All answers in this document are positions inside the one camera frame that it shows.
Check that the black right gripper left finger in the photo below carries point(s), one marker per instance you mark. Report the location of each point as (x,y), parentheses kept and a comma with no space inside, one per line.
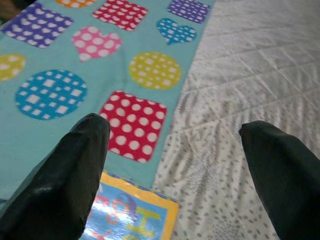
(57,195)

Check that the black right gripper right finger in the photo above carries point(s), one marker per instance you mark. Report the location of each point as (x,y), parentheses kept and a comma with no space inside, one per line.
(290,190)

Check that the yellow-bordered blue children's book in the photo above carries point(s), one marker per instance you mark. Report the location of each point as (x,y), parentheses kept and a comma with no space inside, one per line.
(135,215)

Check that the teal blanket with colourful shapes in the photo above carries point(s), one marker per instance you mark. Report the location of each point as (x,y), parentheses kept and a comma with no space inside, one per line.
(25,140)

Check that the grey patterned quilted mattress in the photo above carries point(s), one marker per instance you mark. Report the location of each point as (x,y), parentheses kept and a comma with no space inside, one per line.
(237,75)

